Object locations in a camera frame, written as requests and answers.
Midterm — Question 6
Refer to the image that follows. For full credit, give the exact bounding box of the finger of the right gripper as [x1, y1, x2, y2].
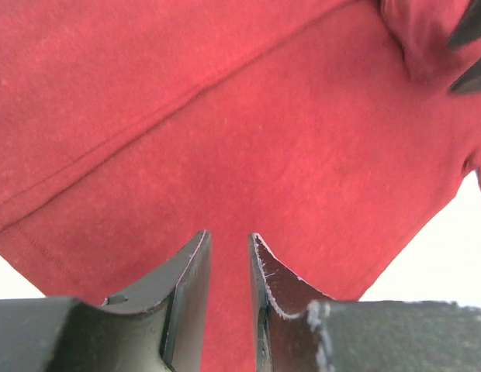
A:
[449, 58, 481, 95]
[447, 0, 481, 48]

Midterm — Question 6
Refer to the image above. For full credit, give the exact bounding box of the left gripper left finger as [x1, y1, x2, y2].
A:
[0, 231, 212, 371]

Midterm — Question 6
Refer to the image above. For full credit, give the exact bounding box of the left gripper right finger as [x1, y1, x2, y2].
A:
[249, 233, 481, 371]

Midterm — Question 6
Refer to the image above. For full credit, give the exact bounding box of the dark red t shirt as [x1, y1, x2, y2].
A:
[0, 1, 481, 371]

